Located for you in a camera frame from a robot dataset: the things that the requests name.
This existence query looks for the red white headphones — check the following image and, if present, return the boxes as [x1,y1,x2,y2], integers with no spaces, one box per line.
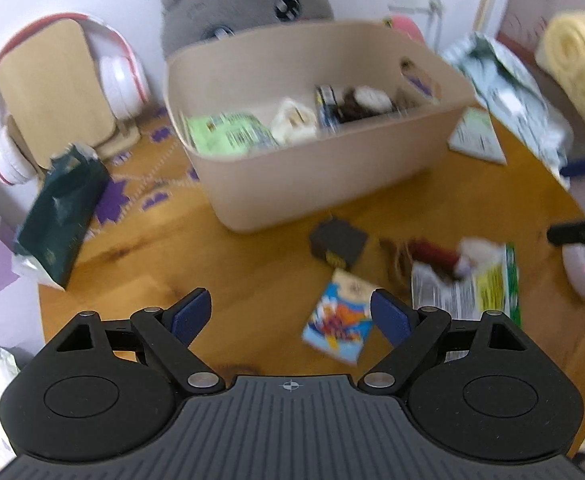
[0,12,152,188]

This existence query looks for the white cloth scrunchie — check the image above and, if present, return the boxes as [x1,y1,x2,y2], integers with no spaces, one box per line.
[268,98,319,145]

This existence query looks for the green white snack bag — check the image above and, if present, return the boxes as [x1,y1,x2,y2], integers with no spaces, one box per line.
[411,237,521,325]

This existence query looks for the pale green paper packet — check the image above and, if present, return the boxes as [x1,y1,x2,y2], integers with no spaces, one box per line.
[448,107,507,166]

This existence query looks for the tan hair claw clip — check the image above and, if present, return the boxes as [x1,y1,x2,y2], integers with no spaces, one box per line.
[379,238,413,288]

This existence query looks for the dark brown small box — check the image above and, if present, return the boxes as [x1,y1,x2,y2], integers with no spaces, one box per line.
[309,217,369,271]

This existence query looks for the light green striped cloth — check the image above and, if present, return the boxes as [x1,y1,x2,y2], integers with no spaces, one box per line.
[441,32,573,188]

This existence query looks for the cartoon bear tissue pack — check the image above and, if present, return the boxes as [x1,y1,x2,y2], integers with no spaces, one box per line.
[301,269,377,365]

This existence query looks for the brown scrunchie with white puff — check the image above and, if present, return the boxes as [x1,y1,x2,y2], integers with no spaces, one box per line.
[337,86,421,124]

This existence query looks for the beige plastic storage bin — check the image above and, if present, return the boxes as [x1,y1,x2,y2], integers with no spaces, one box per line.
[164,21,475,232]

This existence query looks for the dark green tissue packet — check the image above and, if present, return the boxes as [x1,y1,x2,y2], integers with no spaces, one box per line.
[12,144,109,290]

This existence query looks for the wooden headphone stand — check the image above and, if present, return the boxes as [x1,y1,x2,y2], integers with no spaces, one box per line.
[0,18,143,172]

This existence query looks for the purple flower table mat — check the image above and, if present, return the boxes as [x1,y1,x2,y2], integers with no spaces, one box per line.
[85,107,199,240]

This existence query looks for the long dark printed box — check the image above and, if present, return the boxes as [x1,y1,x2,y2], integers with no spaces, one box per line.
[315,84,340,132]

